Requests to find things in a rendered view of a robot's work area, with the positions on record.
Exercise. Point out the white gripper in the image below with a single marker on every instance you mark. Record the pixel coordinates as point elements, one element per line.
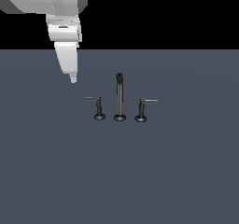
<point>63,28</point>

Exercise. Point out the dark metal faucet spout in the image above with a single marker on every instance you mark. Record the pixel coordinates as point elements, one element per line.
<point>119,97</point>

